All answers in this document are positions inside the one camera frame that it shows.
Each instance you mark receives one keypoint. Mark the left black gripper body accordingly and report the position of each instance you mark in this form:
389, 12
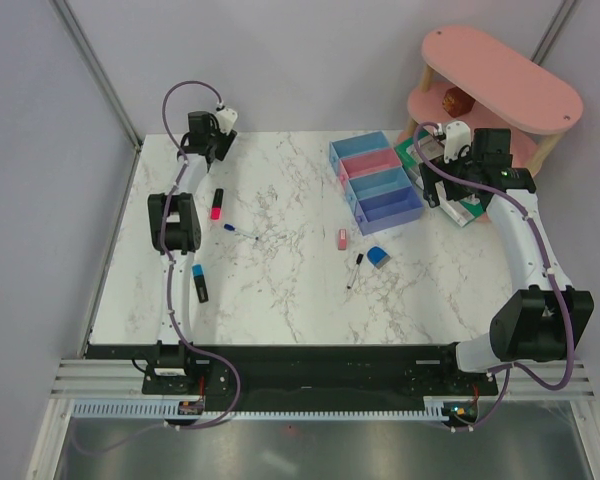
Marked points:
215, 128

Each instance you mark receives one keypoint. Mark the green spiral notebook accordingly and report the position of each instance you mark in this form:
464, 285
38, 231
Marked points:
461, 212

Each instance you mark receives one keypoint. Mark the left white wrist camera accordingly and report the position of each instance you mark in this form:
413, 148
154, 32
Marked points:
226, 118

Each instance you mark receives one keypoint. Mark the blue pencil sharpener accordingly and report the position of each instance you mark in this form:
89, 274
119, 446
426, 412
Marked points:
377, 256

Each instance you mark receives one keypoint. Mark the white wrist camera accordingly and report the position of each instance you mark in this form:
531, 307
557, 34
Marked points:
226, 118
456, 136

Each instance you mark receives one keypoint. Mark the purple blue bin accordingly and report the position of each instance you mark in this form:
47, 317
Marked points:
387, 210

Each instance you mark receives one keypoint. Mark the blue capped pen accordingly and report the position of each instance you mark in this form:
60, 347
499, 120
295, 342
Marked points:
241, 232

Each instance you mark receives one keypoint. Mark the pink highlighter marker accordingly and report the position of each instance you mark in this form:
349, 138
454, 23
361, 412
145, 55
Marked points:
217, 203

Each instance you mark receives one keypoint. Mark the red brown small box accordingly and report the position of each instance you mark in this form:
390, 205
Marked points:
457, 102

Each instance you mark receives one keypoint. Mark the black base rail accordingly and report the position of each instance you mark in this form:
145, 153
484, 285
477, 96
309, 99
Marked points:
417, 370

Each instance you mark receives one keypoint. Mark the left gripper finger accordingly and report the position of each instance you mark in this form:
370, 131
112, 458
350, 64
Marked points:
224, 142
210, 158

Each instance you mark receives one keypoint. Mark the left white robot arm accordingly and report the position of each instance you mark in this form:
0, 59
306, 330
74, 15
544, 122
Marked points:
176, 235

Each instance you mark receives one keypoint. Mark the black capped pen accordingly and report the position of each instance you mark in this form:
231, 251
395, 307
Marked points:
355, 270

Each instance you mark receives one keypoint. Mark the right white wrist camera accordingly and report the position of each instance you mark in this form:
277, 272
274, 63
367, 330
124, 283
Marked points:
456, 136

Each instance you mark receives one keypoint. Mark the pink eraser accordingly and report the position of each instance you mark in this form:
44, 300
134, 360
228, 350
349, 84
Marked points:
342, 239

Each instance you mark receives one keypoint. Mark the light blue end bin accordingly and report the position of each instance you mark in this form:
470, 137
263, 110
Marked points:
354, 146

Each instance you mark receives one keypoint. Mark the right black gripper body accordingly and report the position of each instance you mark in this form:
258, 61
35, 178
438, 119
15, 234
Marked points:
467, 165

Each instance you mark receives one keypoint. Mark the pink two tier shelf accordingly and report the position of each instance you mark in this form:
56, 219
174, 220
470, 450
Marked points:
510, 92

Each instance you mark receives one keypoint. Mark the white cable duct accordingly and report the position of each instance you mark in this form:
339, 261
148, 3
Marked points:
180, 410

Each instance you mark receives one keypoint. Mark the blue highlighter marker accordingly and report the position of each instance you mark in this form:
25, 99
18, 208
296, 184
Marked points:
200, 283

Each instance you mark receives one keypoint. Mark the pink bin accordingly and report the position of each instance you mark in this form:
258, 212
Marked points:
366, 164

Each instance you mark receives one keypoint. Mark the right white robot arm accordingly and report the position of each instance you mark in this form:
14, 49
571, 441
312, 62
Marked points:
539, 327

